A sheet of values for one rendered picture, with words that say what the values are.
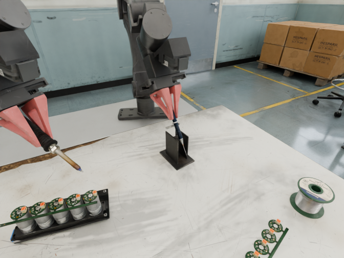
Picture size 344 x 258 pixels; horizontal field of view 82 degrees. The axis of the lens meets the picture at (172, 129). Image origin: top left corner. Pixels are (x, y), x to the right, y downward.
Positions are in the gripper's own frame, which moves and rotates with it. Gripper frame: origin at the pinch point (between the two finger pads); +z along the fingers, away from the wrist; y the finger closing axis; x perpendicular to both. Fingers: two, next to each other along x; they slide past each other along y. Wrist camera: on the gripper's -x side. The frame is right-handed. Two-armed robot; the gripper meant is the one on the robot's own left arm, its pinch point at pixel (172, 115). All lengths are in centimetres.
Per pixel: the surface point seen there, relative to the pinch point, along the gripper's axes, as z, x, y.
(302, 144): 63, 60, 154
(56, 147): -1.2, -2.3, -25.3
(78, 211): 10.8, -1.9, -25.5
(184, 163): 12.6, 1.8, 0.1
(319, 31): -43, 91, 315
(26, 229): 10.6, 0.9, -33.6
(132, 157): 7.6, 10.4, -9.8
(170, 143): 6.5, 2.4, -1.7
